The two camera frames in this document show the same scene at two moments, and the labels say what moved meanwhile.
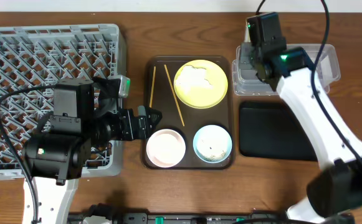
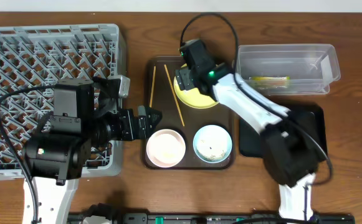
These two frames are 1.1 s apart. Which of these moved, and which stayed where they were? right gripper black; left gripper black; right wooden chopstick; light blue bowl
Moved: right gripper black
Stayed: left gripper black; right wooden chopstick; light blue bowl
